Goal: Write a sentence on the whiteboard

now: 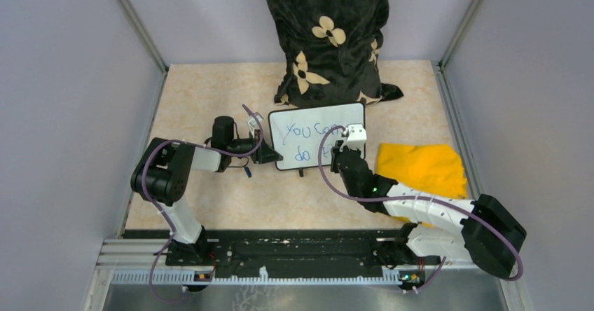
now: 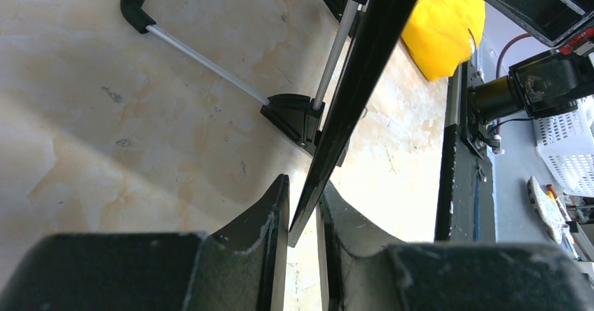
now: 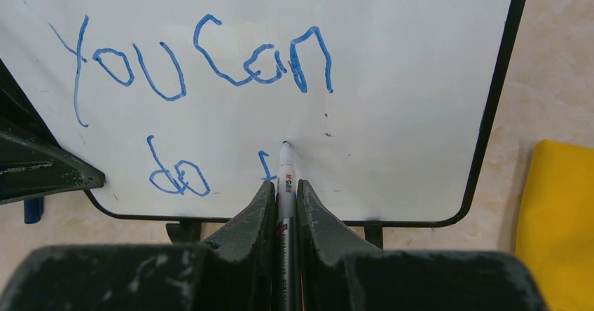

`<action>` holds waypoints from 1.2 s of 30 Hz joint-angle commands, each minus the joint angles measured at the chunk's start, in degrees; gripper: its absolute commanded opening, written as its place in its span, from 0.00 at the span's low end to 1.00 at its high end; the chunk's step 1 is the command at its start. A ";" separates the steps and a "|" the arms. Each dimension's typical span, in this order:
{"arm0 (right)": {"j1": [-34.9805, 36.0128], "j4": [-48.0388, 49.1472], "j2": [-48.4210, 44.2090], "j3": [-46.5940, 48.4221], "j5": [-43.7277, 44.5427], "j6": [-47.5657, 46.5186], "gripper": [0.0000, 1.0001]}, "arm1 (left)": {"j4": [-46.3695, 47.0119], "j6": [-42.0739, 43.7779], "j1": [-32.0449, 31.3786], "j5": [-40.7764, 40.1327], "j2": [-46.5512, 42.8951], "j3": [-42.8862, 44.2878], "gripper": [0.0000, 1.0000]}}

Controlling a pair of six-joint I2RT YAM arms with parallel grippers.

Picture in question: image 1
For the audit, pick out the yellow cloth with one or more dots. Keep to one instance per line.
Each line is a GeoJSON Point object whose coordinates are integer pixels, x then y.
{"type": "Point", "coordinates": [437, 169]}

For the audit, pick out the white toothed cable rail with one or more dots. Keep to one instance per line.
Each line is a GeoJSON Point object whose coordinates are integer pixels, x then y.
{"type": "Point", "coordinates": [188, 277]}

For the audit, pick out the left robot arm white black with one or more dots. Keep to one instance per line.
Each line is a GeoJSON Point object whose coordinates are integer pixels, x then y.
{"type": "Point", "coordinates": [161, 178]}

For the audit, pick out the aluminium frame post left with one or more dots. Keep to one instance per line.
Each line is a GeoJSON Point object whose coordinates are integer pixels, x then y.
{"type": "Point", "coordinates": [142, 33]}

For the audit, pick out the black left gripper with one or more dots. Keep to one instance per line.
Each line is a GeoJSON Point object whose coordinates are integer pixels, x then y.
{"type": "Point", "coordinates": [265, 153]}

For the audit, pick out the white whiteboard black frame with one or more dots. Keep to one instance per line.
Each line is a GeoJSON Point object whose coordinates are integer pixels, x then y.
{"type": "Point", "coordinates": [303, 137]}

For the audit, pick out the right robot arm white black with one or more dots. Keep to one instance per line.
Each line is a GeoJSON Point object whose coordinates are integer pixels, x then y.
{"type": "Point", "coordinates": [482, 231]}

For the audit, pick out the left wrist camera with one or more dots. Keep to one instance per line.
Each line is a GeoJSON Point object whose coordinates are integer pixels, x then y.
{"type": "Point", "coordinates": [254, 123]}

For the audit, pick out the blue marker cap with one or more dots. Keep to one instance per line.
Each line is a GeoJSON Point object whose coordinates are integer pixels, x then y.
{"type": "Point", "coordinates": [248, 171]}

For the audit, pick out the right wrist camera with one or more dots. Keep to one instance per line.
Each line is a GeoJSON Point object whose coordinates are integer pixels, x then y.
{"type": "Point", "coordinates": [354, 137]}

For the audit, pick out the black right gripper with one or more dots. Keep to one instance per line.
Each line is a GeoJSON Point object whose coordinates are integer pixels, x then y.
{"type": "Point", "coordinates": [335, 151]}

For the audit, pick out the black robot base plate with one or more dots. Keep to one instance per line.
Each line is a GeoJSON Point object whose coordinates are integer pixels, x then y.
{"type": "Point", "coordinates": [298, 254]}

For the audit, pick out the black floral pillow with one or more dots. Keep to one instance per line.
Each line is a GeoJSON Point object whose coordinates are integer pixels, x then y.
{"type": "Point", "coordinates": [331, 48]}

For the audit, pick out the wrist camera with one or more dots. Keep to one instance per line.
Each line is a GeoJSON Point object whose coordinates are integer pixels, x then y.
{"type": "Point", "coordinates": [354, 137]}
{"type": "Point", "coordinates": [254, 123]}

